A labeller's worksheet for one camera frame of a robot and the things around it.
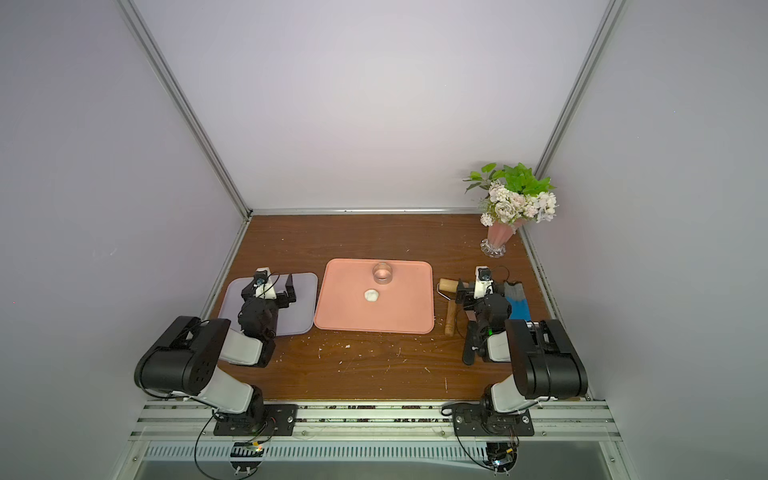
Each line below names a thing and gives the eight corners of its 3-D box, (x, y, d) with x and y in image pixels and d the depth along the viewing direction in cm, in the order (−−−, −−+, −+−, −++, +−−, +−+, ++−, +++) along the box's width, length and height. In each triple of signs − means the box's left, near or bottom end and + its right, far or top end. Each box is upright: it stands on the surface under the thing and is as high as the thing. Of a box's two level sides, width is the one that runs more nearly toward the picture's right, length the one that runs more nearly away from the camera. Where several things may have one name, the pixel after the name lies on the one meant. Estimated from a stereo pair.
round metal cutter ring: (372, 284, 101) (371, 279, 99) (373, 267, 106) (372, 262, 103) (392, 284, 101) (392, 279, 99) (392, 267, 105) (392, 262, 103)
